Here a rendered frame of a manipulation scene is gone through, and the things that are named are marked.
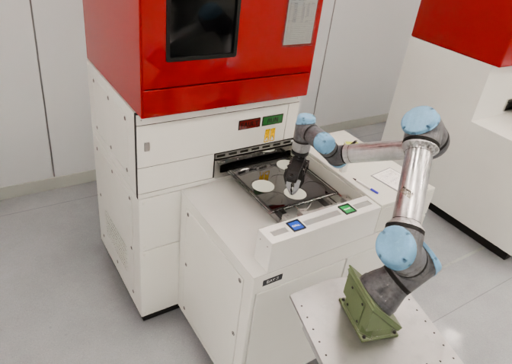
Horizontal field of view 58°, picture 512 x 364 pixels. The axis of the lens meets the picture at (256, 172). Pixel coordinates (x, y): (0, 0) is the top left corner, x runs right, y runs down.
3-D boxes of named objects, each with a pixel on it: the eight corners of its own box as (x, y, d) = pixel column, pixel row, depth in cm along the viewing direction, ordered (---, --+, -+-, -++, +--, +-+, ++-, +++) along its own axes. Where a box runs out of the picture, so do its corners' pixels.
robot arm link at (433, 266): (416, 297, 148) (450, 271, 145) (402, 285, 138) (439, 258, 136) (395, 268, 156) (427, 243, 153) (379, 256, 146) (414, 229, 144)
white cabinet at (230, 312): (176, 314, 251) (180, 191, 209) (313, 262, 300) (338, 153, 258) (235, 414, 207) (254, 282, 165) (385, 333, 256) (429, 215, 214)
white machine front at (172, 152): (136, 196, 200) (133, 113, 180) (286, 161, 242) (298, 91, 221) (139, 200, 198) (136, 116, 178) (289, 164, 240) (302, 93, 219)
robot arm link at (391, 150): (458, 138, 162) (334, 149, 192) (449, 122, 155) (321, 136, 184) (456, 167, 158) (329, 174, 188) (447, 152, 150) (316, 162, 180)
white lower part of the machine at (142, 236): (100, 248, 289) (91, 132, 247) (216, 215, 331) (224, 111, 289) (141, 329, 240) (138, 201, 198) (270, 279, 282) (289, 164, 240)
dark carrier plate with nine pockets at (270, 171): (230, 170, 214) (230, 169, 213) (289, 157, 231) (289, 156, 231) (271, 211, 190) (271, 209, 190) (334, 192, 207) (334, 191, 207)
